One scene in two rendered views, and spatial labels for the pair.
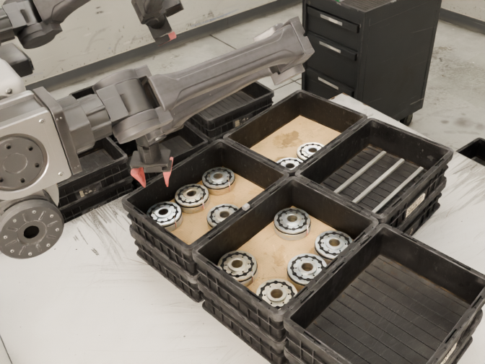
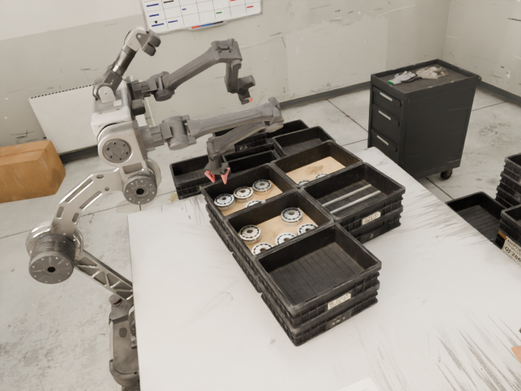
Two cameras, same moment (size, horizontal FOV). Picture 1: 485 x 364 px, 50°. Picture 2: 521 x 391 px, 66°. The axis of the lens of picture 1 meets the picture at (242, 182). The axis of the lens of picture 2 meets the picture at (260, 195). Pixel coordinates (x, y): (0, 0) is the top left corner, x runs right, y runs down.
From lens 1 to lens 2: 66 cm
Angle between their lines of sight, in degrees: 16
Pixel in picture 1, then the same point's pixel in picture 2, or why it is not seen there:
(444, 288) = (362, 266)
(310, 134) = (330, 168)
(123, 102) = (170, 130)
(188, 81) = (205, 124)
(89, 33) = not seen: hidden behind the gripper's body
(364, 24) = (404, 102)
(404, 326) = (328, 281)
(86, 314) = (174, 247)
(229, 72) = (229, 122)
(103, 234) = (197, 209)
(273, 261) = (272, 235)
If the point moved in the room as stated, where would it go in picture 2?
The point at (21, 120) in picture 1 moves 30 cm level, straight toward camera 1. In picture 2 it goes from (120, 133) to (108, 183)
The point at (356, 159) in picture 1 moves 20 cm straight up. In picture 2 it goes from (351, 187) to (352, 153)
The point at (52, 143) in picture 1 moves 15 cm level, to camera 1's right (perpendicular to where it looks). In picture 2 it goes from (134, 144) to (174, 146)
